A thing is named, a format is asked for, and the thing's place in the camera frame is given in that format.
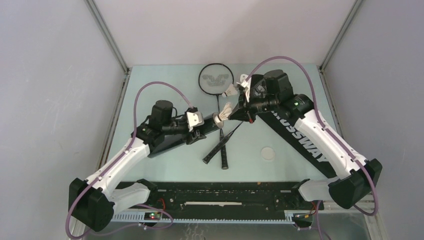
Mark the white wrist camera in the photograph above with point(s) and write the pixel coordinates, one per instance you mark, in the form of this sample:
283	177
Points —
194	119
245	83

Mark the black racket on bag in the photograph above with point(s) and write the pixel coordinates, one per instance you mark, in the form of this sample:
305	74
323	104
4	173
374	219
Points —
225	142

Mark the aluminium frame post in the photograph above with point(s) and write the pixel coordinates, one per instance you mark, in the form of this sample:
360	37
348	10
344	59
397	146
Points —
107	34
341	33

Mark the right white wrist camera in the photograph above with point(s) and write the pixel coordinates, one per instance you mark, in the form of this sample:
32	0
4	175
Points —
245	83

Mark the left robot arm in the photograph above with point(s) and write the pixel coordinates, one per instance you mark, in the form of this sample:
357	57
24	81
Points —
94	200

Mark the white shuttlecock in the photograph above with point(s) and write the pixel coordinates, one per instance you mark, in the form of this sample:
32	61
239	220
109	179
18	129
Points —
232	90
225	112

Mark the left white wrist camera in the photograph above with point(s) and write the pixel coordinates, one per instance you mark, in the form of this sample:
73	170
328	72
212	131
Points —
194	119

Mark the right aluminium frame post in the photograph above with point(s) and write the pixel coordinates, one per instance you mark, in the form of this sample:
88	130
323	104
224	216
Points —
341	33

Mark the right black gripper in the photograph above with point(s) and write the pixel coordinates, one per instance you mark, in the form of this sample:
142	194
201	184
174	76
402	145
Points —
244	111

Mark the controller board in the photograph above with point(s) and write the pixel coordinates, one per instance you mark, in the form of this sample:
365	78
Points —
301	217
152	216

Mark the left controller board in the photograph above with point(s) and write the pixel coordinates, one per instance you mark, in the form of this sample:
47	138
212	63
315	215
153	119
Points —
152	216

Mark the right controller board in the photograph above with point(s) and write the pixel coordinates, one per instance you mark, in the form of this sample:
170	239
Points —
301	217

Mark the white shuttlecock top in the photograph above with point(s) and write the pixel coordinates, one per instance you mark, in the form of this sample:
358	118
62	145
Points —
232	90

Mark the black racket bag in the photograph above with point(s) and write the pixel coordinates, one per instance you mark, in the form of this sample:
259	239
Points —
298	141

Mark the black racket on table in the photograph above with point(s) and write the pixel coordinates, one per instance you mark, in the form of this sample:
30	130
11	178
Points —
214	79

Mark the black shuttlecock tube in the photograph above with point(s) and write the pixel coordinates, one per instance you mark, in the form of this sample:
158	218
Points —
179	134

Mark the white tube lid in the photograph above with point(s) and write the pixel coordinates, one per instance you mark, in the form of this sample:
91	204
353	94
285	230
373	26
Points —
268	154

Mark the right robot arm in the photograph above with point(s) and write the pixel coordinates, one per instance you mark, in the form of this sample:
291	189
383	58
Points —
355	175

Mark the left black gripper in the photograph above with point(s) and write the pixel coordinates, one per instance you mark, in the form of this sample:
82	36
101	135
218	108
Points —
196	136

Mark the left aluminium frame post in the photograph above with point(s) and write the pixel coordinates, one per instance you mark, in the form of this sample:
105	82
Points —
107	34

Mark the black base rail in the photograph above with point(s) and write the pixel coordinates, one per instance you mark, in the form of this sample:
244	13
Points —
238	201

